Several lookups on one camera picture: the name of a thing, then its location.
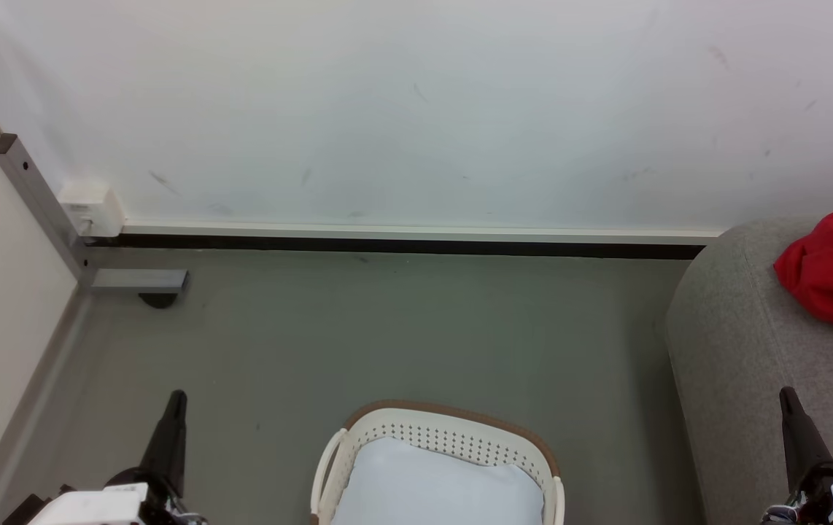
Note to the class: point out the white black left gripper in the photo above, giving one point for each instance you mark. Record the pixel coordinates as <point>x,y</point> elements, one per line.
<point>106,504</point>

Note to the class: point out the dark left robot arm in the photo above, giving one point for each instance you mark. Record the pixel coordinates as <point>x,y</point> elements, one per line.
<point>22,510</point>

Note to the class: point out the grey fabric sofa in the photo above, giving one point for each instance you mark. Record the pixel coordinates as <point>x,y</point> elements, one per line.
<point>737,350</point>

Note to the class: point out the light blue cloth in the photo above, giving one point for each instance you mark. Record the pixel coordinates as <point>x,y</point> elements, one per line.
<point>438,492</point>

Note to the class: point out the cream laundry basket brown rim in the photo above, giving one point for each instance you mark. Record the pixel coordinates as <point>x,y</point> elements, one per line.
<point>453,430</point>

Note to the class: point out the black round frame foot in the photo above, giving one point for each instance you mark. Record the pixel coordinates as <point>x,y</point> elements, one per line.
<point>158,300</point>

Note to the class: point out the white wall socket box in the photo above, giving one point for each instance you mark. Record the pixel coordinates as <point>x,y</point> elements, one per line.
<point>92,208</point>

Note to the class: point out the grey metal frame post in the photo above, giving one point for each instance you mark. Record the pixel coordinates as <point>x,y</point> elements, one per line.
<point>44,208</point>

